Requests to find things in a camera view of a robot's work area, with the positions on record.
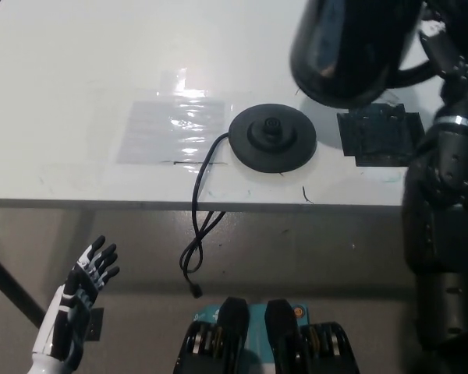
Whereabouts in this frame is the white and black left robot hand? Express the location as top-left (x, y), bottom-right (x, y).
top-left (33, 235), bottom-right (121, 371)

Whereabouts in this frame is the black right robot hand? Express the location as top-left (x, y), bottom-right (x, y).
top-left (417, 0), bottom-right (468, 129)

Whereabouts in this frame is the black electric kettle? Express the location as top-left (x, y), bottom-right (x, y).
top-left (288, 0), bottom-right (440, 109)

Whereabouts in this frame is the black tape patch on desk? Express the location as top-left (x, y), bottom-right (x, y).
top-left (336, 103), bottom-right (425, 168)

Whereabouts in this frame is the black round kettle base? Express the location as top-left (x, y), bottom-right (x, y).
top-left (229, 103), bottom-right (317, 175)

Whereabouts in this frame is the small black floor tape patch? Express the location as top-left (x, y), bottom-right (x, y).
top-left (86, 307), bottom-right (105, 343)

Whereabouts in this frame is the black diagonal table leg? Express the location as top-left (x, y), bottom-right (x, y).
top-left (0, 243), bottom-right (44, 328)

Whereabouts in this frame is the clear plastic sheet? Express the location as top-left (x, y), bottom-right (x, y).
top-left (118, 100), bottom-right (226, 167)

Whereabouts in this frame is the black power cable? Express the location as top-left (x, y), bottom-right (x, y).
top-left (180, 132), bottom-right (231, 300)

